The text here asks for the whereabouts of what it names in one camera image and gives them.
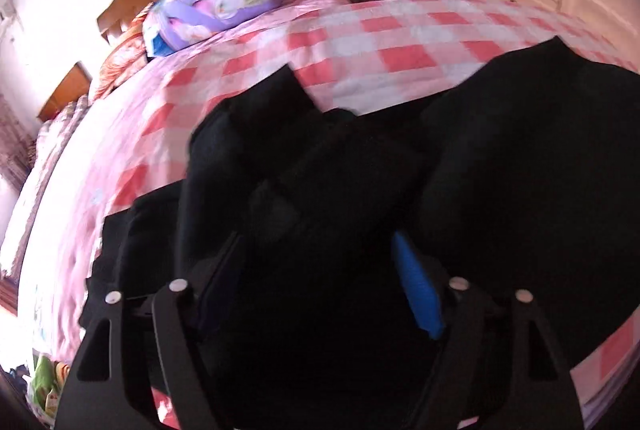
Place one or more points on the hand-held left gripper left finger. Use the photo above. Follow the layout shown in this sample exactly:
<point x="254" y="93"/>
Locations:
<point x="218" y="282"/>

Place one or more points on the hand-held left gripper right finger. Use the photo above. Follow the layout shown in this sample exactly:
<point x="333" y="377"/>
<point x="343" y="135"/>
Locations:
<point x="417" y="285"/>

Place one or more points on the black pants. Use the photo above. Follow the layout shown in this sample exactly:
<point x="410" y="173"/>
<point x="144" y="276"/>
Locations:
<point x="350" y="160"/>

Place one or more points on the green printed bag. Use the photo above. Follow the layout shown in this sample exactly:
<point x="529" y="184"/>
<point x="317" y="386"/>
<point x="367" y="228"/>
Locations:
<point x="47" y="380"/>

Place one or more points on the floral patterned blanket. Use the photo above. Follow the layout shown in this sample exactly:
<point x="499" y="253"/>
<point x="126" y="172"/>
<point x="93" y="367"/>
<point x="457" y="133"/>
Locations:
<point x="50" y="140"/>

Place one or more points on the orange patterned pillow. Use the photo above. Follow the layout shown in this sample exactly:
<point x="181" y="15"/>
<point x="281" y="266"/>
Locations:
<point x="120" y="60"/>

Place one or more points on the wooden nightstand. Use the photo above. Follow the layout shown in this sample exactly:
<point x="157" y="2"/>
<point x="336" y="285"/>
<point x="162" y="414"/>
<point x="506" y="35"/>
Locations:
<point x="65" y="90"/>

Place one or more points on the dark red patterned curtain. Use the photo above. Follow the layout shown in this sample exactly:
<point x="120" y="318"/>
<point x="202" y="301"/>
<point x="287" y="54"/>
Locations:
<point x="12" y="140"/>

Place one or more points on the pink checked bed sheet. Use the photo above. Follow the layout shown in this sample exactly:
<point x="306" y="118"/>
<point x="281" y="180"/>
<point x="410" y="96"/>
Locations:
<point x="400" y="35"/>

